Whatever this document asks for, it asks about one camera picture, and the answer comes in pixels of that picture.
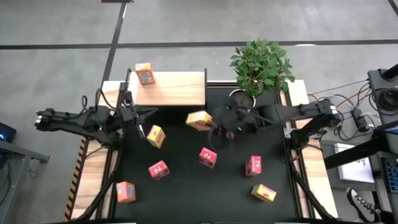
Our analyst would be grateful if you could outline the black keyboard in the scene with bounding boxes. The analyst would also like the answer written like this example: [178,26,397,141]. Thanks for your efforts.
[381,157,398,194]

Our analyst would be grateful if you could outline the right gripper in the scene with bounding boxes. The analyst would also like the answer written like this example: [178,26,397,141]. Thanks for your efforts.
[208,105,261,141]

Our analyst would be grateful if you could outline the wooden shelf with black frame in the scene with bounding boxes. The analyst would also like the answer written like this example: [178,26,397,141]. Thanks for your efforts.
[123,67,209,108]

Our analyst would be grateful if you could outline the black diagonal bar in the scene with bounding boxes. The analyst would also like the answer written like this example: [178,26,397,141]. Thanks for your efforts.
[323,129,398,170]

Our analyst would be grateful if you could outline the black power strip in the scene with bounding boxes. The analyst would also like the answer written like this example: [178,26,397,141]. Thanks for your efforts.
[351,108,371,132]

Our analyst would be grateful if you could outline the coiled black cable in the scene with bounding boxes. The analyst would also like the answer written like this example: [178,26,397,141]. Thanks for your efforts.
[371,88,398,112]

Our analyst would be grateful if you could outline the red Froot Loops cereal box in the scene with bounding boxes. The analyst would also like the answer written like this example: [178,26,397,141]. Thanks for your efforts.
[244,155,262,177]
[147,159,170,180]
[198,147,218,169]

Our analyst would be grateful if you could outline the green leafy plant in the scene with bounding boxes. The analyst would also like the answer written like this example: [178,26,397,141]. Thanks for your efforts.
[229,39,296,98]

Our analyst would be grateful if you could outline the grey floor cable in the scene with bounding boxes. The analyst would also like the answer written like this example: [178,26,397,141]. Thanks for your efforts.
[307,79,370,96]

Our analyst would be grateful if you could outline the black aluminium frame rail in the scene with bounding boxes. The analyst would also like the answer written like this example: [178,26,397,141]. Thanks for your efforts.
[95,81,130,220]
[275,81,313,220]
[206,80,280,89]

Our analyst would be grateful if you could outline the dark device with blue light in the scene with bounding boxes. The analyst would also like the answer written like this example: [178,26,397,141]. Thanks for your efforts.
[0,121,17,144]

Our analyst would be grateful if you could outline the grey metal desk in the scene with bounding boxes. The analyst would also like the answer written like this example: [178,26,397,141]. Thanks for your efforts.
[0,139,50,224]

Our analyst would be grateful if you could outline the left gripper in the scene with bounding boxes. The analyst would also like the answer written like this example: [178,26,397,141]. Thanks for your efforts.
[119,91,159,140]

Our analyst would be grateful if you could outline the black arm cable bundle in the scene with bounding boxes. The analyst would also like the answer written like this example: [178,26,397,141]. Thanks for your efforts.
[73,146,124,222]
[285,146,338,222]

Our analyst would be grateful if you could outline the white plant pot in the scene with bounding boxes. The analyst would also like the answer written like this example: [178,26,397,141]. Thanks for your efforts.
[228,88,257,110]

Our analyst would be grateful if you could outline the orange black hazard tape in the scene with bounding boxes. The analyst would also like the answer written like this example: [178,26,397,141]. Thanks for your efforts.
[63,136,88,222]

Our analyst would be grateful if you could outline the black table mat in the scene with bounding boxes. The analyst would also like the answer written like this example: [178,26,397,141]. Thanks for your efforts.
[113,82,299,222]

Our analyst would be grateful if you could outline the person's shoe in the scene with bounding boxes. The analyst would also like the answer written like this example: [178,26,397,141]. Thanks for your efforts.
[346,187,385,224]

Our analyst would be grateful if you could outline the white paper sheet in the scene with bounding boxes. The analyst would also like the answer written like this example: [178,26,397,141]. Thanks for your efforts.
[334,142,376,184]

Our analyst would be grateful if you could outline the yellow Corn Pops cereal box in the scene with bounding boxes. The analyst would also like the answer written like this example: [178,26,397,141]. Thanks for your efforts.
[146,124,167,149]
[185,110,215,132]
[250,184,277,203]

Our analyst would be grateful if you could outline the grey equipment stand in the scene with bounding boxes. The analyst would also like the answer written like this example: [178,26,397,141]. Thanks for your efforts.
[366,63,398,125]

